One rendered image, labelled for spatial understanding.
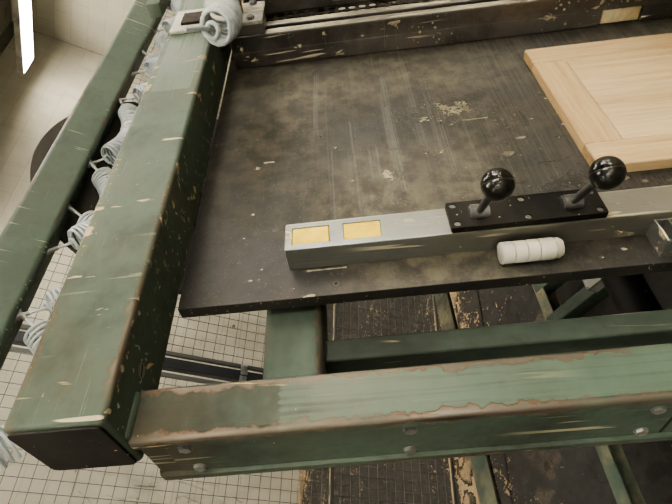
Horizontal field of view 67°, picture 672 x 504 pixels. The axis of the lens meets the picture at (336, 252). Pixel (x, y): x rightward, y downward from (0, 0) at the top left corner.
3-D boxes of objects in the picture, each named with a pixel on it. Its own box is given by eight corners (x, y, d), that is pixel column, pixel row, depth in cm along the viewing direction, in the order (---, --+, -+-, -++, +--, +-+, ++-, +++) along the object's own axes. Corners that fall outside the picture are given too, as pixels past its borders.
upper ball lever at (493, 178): (493, 226, 67) (522, 193, 54) (464, 229, 67) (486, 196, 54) (489, 199, 68) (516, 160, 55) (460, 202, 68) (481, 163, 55)
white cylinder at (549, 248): (500, 269, 66) (562, 263, 66) (504, 254, 64) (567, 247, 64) (495, 252, 68) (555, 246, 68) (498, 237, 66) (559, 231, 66)
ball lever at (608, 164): (585, 217, 67) (637, 181, 54) (556, 220, 67) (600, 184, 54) (579, 190, 67) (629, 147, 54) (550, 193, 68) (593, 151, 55)
